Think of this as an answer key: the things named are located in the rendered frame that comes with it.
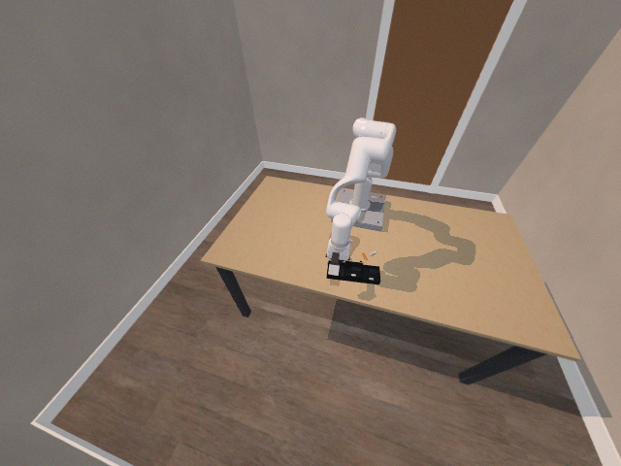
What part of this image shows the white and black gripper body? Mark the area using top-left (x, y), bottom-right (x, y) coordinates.
top-left (327, 238), bottom-right (350, 260)

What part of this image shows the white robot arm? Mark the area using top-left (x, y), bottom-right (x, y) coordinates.
top-left (326, 117), bottom-right (396, 249)

